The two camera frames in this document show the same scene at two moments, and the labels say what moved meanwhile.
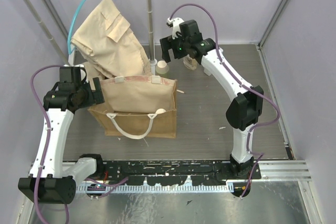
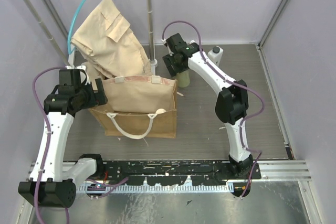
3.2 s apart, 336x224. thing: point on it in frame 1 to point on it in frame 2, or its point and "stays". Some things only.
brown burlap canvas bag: [138, 107] stays
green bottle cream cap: [161, 67] to [184, 78]
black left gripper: [92, 94] stays
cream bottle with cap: [160, 110] stays
